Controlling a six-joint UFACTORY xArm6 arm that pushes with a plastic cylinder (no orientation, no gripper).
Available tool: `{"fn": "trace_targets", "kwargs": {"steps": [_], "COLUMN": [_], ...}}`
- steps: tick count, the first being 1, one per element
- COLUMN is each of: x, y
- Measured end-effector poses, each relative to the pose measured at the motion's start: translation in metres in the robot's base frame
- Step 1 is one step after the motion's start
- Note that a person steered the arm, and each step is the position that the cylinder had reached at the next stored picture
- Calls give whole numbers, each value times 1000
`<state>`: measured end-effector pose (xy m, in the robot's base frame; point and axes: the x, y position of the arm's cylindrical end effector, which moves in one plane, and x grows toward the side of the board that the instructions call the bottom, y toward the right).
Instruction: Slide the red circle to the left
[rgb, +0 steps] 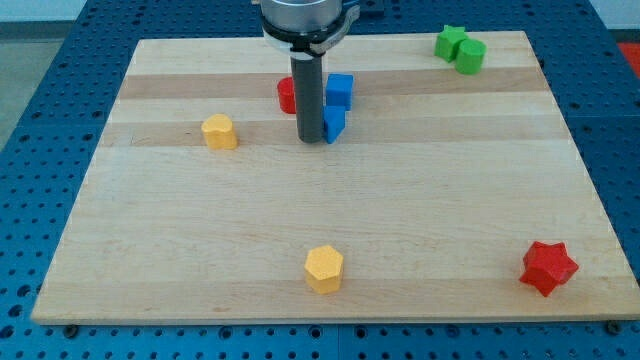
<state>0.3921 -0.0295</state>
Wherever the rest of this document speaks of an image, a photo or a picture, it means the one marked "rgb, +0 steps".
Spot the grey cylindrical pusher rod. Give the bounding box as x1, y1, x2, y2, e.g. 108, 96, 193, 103
291, 57, 324, 144

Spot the red circle block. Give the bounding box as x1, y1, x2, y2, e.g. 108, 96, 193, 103
276, 76, 296, 114

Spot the green circle block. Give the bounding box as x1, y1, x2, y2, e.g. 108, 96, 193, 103
455, 39, 487, 75

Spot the blue cube block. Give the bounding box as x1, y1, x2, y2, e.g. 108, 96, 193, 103
325, 73, 354, 111

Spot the blue triangle block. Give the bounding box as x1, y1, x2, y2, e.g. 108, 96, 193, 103
323, 106, 346, 144

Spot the yellow heart block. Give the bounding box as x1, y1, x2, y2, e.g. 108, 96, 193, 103
201, 113, 238, 150

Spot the green star block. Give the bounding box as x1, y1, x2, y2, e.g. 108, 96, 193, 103
434, 25, 468, 63

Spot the wooden board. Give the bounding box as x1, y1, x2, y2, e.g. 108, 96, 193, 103
31, 31, 639, 325

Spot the yellow hexagon block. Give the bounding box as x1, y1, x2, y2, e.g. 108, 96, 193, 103
304, 245, 344, 294

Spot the red star block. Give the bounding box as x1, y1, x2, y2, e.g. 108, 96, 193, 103
519, 241, 579, 297

